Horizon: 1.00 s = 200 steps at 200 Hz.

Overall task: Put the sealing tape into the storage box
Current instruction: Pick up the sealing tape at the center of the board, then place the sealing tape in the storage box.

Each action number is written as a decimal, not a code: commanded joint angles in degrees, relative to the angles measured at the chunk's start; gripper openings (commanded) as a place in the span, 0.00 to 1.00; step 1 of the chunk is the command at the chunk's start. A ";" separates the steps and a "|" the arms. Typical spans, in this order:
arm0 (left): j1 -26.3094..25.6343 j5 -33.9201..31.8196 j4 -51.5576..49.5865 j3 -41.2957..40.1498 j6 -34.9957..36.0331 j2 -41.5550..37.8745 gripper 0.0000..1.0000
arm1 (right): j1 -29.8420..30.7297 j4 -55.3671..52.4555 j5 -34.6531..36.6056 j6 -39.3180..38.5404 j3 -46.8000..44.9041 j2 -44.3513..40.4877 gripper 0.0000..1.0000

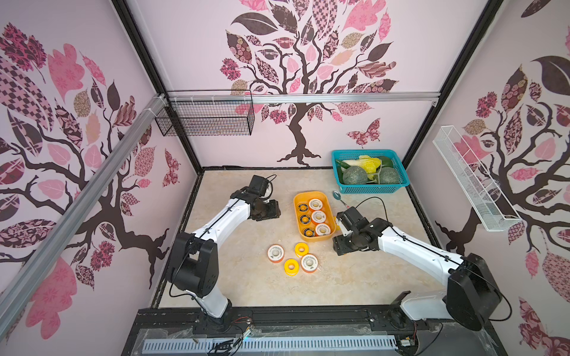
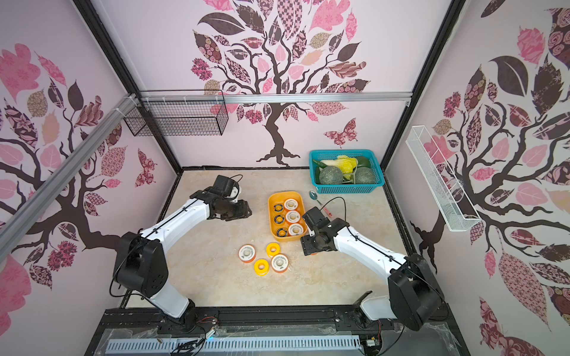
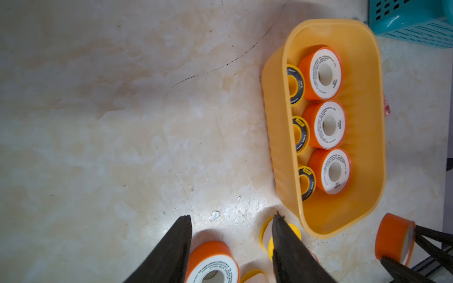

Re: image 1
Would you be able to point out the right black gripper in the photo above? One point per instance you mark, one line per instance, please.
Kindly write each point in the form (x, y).
(344, 243)

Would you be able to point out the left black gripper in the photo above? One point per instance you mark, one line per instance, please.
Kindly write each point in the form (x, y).
(274, 211)

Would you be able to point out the orange tape roll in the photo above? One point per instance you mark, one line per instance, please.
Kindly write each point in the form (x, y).
(309, 263)
(316, 204)
(323, 229)
(319, 217)
(275, 253)

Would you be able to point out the yellow black tape roll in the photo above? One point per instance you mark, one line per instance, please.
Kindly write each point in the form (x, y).
(305, 219)
(309, 232)
(303, 207)

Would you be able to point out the yellow plastic storage box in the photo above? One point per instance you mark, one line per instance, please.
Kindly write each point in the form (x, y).
(305, 197)

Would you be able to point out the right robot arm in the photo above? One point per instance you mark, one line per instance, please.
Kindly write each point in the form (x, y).
(469, 295)

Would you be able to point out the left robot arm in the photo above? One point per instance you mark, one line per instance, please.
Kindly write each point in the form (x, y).
(194, 262)

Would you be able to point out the yellow tape roll centre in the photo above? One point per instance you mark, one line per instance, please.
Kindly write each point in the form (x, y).
(301, 249)

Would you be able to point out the yellow tape roll bottom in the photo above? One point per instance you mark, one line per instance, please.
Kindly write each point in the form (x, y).
(291, 267)

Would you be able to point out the green melon left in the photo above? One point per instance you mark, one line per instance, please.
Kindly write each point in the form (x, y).
(355, 175)

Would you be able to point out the green melon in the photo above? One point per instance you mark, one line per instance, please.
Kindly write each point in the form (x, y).
(388, 176)
(355, 175)

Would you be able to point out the teal plastic basket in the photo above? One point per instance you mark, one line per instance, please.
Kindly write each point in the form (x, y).
(343, 159)

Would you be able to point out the green melon right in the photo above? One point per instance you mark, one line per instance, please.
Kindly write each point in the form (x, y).
(388, 176)

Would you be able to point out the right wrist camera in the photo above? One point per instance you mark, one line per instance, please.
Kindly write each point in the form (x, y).
(349, 218)

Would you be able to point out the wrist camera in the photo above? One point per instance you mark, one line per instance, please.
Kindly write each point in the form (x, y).
(261, 187)
(349, 218)

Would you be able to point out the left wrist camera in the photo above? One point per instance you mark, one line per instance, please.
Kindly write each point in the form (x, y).
(261, 187)

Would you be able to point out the spoon with pink handle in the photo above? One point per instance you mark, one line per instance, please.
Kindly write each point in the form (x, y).
(337, 196)

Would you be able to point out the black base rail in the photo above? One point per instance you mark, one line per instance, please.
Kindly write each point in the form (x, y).
(431, 337)

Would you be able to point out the black wire wall basket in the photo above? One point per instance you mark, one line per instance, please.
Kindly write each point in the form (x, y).
(207, 113)

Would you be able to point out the white slotted cable duct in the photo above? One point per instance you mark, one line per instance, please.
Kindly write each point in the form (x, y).
(202, 346)

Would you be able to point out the white wire wall shelf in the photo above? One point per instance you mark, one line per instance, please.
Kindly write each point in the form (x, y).
(482, 190)

